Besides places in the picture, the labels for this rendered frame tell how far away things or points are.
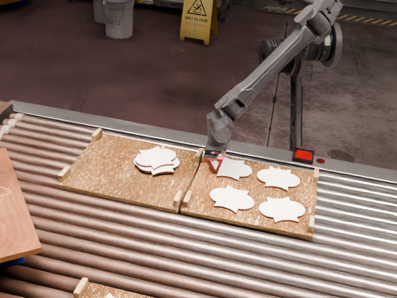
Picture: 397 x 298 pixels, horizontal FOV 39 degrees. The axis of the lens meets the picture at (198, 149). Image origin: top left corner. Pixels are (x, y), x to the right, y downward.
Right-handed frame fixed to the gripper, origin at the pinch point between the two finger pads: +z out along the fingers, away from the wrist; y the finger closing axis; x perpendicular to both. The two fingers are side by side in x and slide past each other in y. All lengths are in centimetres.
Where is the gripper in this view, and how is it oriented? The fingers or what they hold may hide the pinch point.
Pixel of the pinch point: (217, 165)
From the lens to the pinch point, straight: 194.4
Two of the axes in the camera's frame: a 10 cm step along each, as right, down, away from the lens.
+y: 2.3, -5.0, 8.3
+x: -9.7, -0.7, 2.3
